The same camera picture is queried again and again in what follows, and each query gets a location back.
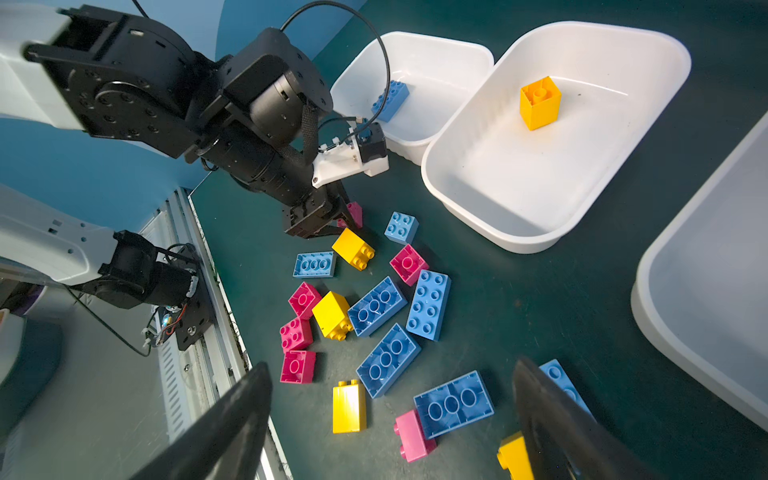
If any white plastic bin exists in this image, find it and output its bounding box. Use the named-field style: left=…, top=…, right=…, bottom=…
left=331, top=31, right=494, bottom=165
left=421, top=21, right=691, bottom=254
left=631, top=118, right=767, bottom=428

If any left white plastic bin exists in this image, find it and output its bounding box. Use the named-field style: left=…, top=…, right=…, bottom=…
left=331, top=31, right=494, bottom=165

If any pink small lego brick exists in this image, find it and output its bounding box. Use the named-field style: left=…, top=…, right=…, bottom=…
left=336, top=202, right=363, bottom=228

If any middle white plastic bin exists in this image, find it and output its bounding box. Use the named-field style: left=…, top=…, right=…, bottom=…
left=421, top=21, right=691, bottom=254

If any yellow lego brick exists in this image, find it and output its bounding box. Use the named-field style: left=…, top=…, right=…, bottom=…
left=332, top=228, right=375, bottom=271
left=497, top=432, right=534, bottom=480
left=520, top=76, right=562, bottom=131
left=332, top=379, right=367, bottom=434
left=312, top=291, right=354, bottom=341

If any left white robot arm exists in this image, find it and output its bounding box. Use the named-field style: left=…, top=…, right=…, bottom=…
left=1, top=5, right=354, bottom=309

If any blue long lego brick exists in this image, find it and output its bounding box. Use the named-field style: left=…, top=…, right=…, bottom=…
left=356, top=324, right=421, bottom=399
left=371, top=80, right=410, bottom=122
left=292, top=251, right=336, bottom=279
left=413, top=370, right=495, bottom=440
left=348, top=276, right=407, bottom=337
left=406, top=269, right=451, bottom=341

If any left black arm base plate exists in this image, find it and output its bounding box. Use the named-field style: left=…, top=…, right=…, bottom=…
left=172, top=275, right=216, bottom=351

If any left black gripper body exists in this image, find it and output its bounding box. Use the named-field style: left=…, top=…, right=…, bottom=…
left=282, top=182, right=354, bottom=239

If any right white plastic bin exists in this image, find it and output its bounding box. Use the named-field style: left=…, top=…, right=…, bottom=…
left=631, top=118, right=767, bottom=428

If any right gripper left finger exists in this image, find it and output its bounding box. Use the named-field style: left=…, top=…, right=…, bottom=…
left=133, top=362, right=273, bottom=479

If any small blue lego brick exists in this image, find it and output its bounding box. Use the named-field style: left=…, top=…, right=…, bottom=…
left=385, top=211, right=419, bottom=245

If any aluminium front rail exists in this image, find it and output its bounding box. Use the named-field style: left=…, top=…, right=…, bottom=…
left=137, top=188, right=295, bottom=480

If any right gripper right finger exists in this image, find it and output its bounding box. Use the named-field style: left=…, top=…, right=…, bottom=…
left=512, top=356, right=659, bottom=479

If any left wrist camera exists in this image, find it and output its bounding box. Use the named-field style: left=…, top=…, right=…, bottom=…
left=311, top=122, right=389, bottom=189

